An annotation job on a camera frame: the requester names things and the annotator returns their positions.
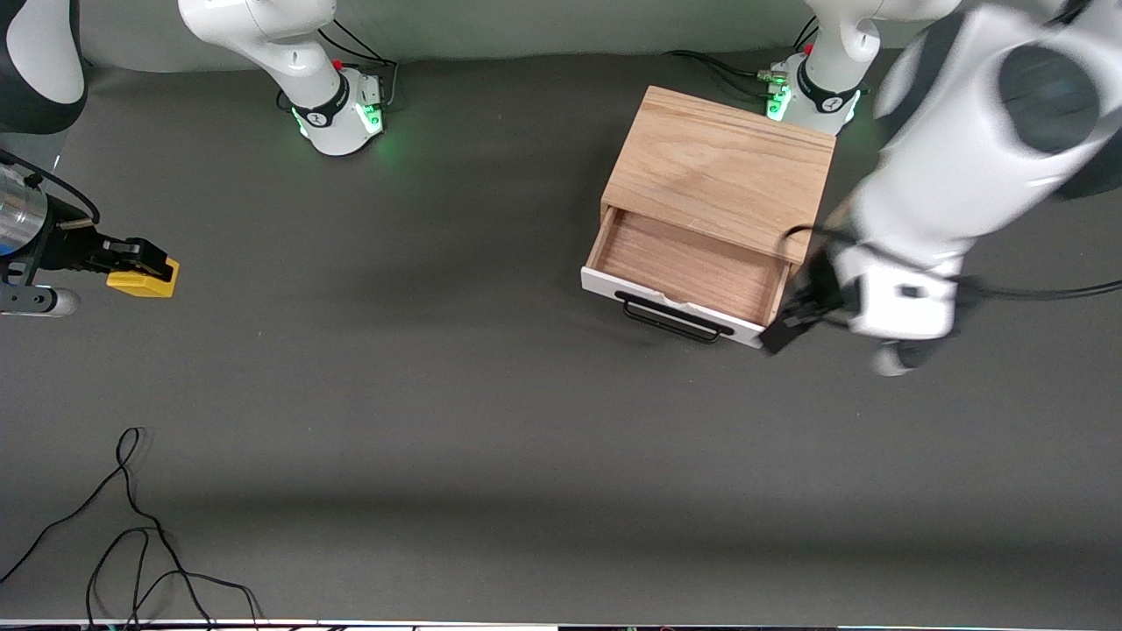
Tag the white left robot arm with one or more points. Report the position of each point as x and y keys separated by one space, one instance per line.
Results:
x=964 y=158

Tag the dark grey table cover sheet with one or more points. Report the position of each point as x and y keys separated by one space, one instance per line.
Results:
x=526 y=438

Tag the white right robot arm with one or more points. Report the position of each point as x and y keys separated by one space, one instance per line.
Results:
x=289 y=53

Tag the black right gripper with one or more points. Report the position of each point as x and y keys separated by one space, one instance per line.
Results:
x=63 y=247

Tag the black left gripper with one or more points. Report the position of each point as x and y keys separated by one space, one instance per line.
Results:
x=817 y=294

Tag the yellow cube block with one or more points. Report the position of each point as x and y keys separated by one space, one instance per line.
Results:
x=145 y=287

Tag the wooden drawer cabinet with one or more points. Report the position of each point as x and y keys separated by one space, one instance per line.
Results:
x=719 y=158

